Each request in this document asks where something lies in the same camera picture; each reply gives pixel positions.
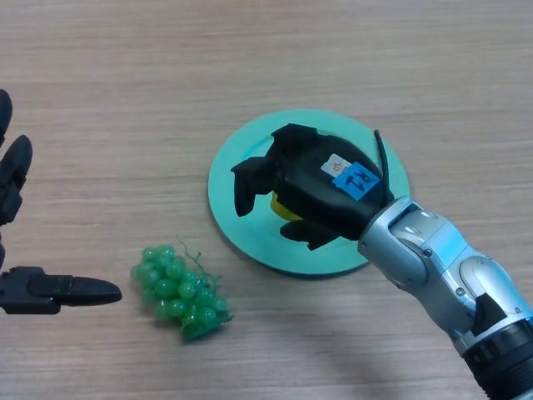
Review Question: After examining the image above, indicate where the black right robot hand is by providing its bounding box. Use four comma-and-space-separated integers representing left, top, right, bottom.
230, 122, 395, 251

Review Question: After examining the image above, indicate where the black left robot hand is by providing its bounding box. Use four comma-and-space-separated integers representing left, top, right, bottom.
0, 89, 123, 316

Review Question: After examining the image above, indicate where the yellow starfruit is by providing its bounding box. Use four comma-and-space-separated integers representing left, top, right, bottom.
269, 192, 305, 221

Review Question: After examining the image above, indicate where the green round plate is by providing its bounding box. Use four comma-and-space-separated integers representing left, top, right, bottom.
207, 108, 411, 279

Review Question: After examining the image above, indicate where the green grape bunch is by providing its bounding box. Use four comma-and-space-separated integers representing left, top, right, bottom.
131, 237, 234, 343

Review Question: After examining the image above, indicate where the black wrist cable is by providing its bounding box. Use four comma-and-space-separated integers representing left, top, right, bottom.
373, 129, 395, 203

